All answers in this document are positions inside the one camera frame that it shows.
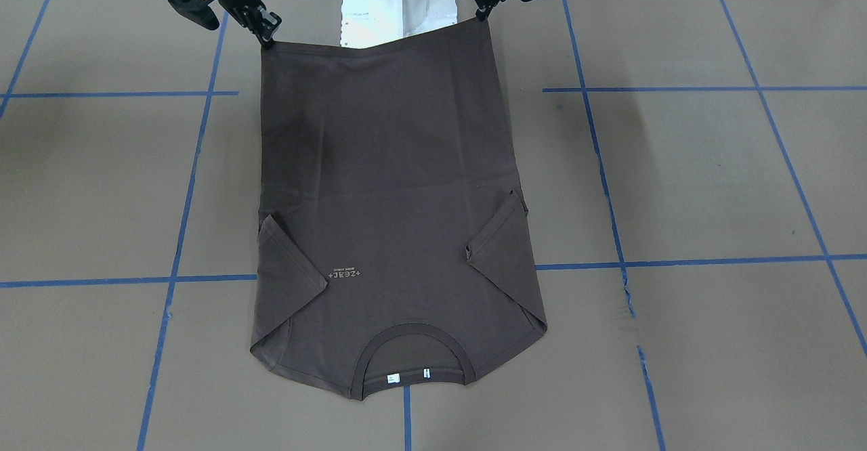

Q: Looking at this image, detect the brown t-shirt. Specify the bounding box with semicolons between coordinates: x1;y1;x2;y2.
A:
249;19;548;401

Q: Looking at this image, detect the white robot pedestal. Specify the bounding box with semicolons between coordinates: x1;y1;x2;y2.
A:
339;0;458;49

